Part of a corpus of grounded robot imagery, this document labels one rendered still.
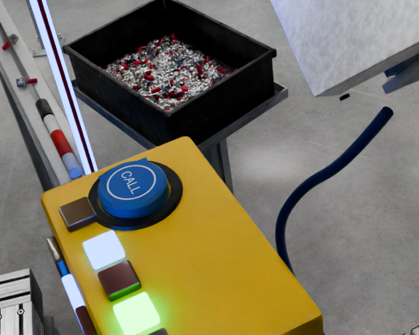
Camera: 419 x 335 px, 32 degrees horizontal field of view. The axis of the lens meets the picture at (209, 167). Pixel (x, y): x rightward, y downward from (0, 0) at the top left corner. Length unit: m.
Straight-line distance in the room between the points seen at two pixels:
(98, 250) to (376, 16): 0.40
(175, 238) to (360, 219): 1.48
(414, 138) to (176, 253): 1.73
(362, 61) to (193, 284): 0.38
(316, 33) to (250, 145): 1.37
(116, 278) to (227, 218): 0.07
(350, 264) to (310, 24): 1.10
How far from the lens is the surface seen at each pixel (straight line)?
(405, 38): 0.69
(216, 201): 0.40
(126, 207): 0.40
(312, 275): 1.73
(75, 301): 0.40
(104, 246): 0.39
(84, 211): 0.41
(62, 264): 0.42
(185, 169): 0.43
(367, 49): 0.70
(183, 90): 0.89
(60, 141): 0.79
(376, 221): 1.85
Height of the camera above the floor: 1.36
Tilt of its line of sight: 42 degrees down
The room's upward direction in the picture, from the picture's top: 9 degrees counter-clockwise
